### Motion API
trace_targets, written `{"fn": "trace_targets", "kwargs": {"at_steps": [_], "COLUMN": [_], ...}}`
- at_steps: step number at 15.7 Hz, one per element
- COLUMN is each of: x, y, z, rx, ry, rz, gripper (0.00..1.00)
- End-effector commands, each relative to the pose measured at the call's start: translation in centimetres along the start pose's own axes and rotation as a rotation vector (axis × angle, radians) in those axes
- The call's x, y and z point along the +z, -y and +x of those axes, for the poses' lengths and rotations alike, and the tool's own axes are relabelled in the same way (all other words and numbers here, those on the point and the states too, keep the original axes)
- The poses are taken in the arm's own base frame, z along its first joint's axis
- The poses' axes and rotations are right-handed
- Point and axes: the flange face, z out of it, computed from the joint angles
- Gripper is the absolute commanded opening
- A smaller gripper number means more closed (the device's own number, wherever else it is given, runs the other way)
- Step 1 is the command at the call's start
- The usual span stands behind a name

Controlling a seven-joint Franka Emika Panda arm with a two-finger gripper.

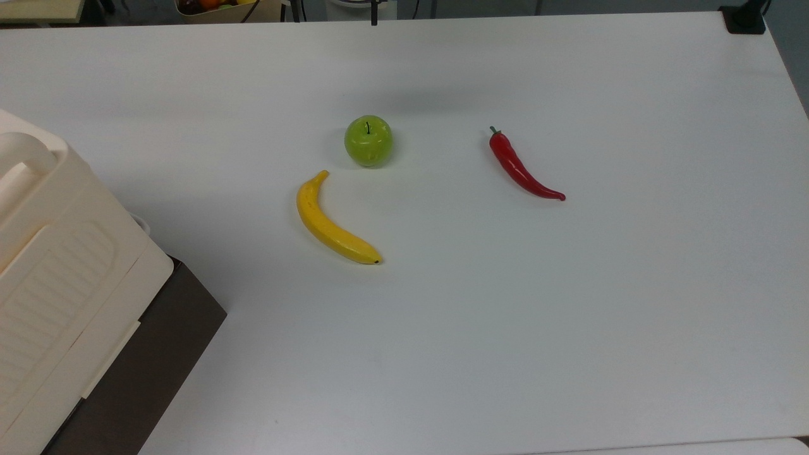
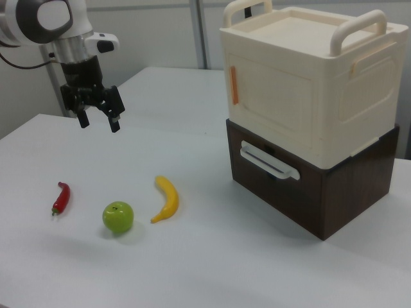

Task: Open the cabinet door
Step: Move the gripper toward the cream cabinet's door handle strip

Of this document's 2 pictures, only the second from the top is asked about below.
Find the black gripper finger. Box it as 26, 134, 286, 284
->
95, 84, 126, 133
60, 85, 91, 130

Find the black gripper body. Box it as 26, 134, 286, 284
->
60, 56, 106, 110

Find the orange door handle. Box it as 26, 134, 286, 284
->
228, 65, 240, 106

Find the cream cabinet door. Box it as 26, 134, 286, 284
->
226, 51, 315, 151

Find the cream plastic cabinet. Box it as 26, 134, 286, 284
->
219, 0, 409, 169

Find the red chili pepper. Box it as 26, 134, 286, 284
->
51, 181, 71, 217

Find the yellow banana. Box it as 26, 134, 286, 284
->
150, 175, 180, 225

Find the green apple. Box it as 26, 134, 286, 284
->
101, 201, 135, 233

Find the dark brown drawer box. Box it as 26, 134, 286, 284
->
225, 117, 401, 241

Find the grey metal post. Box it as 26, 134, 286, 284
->
47, 47, 71, 118

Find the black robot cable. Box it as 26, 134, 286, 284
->
0, 52, 55, 70

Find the grey wall partition strip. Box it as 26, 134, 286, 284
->
191, 0, 210, 70

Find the cream cabinet carry handle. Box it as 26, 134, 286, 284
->
223, 0, 274, 27
330, 9, 388, 57

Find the white drawer handle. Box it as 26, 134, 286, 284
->
240, 140, 301, 182

